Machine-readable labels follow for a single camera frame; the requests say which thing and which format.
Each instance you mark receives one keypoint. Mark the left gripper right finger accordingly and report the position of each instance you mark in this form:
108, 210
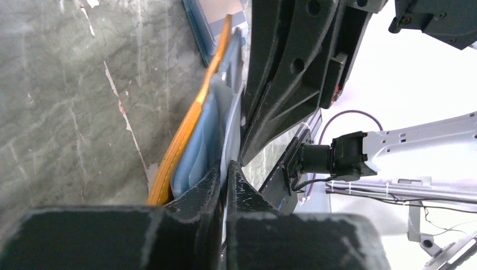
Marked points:
260, 237

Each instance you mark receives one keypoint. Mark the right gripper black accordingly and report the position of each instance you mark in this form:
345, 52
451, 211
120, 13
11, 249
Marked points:
451, 22

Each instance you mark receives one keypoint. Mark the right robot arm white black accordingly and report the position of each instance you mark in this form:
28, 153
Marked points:
361, 154

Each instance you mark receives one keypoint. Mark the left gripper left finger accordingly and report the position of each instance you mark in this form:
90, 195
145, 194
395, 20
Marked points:
184, 234

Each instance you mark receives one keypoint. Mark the blue open card holder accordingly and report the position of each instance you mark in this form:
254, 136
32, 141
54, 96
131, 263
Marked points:
207, 17

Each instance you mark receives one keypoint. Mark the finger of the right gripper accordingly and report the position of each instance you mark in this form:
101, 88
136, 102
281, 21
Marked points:
286, 37

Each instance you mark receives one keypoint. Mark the orange card holder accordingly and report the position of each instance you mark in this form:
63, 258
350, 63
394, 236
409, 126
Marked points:
160, 193

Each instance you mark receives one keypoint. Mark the dark grey credit card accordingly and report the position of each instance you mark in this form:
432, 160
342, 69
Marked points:
226, 85

